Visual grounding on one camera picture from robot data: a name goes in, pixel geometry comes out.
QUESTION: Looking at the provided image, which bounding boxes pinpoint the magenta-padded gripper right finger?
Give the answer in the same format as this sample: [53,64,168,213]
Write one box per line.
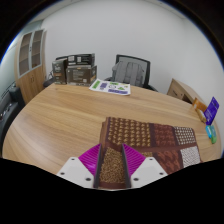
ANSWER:
[120,143,169,190]

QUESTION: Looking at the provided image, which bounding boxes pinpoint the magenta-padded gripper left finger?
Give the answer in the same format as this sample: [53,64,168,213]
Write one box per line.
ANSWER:
[56,143,105,190]

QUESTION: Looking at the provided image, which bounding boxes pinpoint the brown patterned towel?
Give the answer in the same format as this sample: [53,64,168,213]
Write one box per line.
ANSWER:
[98,116,204,189]

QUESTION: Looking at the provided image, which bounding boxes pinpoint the white printed paper sheet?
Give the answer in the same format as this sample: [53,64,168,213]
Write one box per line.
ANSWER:
[88,78,132,97]

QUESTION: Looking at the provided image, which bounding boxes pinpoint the blue packet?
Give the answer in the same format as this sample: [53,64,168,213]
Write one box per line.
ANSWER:
[204,124,214,139]

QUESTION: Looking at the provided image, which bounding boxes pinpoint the small tan box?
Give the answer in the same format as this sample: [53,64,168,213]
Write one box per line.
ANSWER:
[196,108,208,124]

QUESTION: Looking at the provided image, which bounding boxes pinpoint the low wooden side cabinet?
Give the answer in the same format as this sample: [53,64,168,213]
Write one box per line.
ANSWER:
[166,78,201,104]

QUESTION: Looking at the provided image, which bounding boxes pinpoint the orange cardboard box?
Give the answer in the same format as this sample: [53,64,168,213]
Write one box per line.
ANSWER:
[192,98,208,113]

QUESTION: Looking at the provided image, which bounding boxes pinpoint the grey backpack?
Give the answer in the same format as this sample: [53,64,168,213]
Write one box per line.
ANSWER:
[111,60,147,87]

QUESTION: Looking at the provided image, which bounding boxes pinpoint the purple standing package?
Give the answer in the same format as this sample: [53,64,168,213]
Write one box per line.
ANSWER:
[204,96,220,126]

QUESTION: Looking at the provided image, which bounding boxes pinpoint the small brown cardboard box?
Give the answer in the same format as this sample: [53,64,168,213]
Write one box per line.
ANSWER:
[52,59,69,85]

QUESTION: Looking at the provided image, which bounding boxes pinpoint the black sofa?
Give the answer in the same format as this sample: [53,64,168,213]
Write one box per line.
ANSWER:
[0,83,26,158]

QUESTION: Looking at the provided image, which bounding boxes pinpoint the wooden cabinet with glass doors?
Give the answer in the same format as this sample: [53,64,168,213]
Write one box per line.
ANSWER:
[13,28,48,104]

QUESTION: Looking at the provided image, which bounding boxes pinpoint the flat black printed box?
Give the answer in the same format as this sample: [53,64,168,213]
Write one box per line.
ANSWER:
[67,53,96,68]

